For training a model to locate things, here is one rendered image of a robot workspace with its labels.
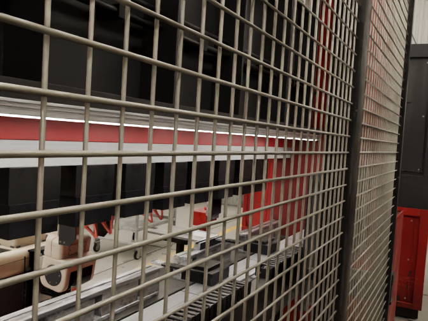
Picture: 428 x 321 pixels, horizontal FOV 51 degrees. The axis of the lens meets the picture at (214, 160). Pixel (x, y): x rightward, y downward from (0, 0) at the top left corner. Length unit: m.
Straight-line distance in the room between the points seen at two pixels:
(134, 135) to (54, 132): 0.31
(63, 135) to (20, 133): 0.13
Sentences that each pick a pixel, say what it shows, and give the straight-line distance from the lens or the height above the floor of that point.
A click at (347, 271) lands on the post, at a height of 1.24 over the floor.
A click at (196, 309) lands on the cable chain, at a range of 1.09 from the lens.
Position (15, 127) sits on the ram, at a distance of 1.10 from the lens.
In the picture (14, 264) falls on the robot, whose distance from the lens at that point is 2.47.
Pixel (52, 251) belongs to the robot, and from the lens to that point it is 2.34.
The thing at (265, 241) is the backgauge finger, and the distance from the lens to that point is 1.83.
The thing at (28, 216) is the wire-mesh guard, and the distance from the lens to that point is 0.20.
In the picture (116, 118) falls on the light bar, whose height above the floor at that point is 1.46.
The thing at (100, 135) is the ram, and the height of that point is 1.42.
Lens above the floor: 1.44
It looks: 3 degrees down
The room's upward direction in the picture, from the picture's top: 4 degrees clockwise
